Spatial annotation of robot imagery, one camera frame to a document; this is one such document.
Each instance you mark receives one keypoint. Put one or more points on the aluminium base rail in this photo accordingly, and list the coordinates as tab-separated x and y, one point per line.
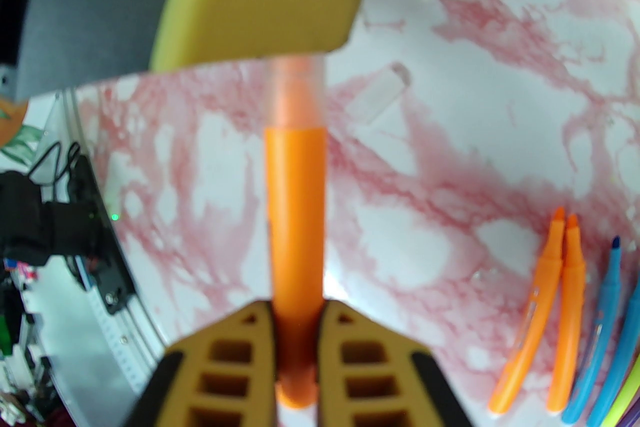
70	124

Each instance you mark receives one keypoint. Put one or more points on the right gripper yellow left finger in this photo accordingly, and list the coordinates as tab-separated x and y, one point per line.
225	375

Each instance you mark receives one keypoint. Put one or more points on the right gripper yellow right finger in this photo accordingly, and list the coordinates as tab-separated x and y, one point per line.
370	375

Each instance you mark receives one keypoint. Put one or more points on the clear plastic pen cap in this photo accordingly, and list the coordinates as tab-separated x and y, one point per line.
382	92
297	89

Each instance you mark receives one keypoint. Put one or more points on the blue marker pen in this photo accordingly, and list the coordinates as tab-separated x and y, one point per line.
617	375
602	315

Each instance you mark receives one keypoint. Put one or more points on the yellow marker pen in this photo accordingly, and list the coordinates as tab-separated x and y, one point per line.
631	395

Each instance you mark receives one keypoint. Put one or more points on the perforated metal strip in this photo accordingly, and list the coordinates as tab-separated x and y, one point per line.
117	340

